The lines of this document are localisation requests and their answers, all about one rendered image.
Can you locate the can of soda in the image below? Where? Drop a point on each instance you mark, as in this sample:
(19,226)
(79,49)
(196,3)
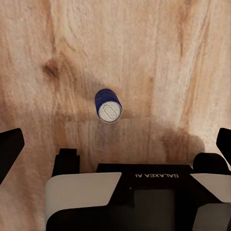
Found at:
(108,106)

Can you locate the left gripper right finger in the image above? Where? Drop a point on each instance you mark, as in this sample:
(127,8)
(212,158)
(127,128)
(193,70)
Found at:
(224,143)

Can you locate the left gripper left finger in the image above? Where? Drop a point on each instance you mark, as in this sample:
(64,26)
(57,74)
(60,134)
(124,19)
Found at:
(11,144)

